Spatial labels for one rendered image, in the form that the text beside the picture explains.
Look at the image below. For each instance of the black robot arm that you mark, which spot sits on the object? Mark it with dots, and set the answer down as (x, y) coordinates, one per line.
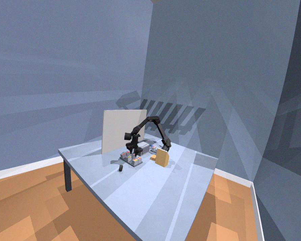
(134, 134)

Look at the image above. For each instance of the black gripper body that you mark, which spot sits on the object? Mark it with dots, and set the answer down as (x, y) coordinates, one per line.
(137, 149)

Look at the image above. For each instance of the grey flat panel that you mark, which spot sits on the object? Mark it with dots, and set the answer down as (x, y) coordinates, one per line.
(118, 122)

